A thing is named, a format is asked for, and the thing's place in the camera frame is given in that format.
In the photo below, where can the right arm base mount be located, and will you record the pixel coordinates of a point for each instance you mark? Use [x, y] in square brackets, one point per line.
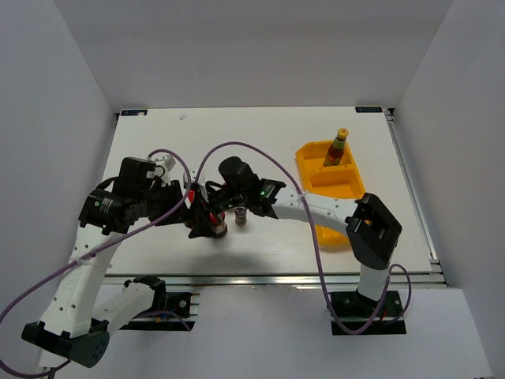
[354, 312]

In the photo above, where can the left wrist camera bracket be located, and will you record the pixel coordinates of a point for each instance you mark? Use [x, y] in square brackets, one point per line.
[163, 165]

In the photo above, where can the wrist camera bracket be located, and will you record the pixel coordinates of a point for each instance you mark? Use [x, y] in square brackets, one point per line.
[163, 165]
[195, 179]

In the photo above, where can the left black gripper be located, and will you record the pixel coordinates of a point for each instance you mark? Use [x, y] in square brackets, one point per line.
[174, 193]

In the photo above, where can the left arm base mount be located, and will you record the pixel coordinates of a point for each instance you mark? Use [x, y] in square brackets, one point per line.
[172, 310]

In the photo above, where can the black-cap pepper bottle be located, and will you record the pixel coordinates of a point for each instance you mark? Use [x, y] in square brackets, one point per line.
[240, 216]

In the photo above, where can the right blue corner sticker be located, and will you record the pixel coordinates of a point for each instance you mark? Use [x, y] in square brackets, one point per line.
[370, 109]

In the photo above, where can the blue corner sticker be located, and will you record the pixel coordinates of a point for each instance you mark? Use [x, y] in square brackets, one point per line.
[133, 113]
[370, 109]

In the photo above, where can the yellow three-compartment plastic bin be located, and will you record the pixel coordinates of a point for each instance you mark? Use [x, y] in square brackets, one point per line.
[341, 181]

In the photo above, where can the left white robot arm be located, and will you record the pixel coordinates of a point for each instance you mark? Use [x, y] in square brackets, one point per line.
[142, 195]

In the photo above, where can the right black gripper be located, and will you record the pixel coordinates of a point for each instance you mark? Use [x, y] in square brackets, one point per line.
[211, 204]

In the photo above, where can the left blue corner sticker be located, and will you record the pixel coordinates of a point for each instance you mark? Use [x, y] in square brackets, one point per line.
[133, 113]

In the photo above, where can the yellow-cap chili sauce bottle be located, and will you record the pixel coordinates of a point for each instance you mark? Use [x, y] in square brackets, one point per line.
[336, 150]

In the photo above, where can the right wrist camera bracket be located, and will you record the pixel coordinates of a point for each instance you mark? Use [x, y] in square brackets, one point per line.
[195, 179]

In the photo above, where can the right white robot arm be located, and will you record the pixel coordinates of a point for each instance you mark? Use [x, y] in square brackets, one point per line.
[372, 230]

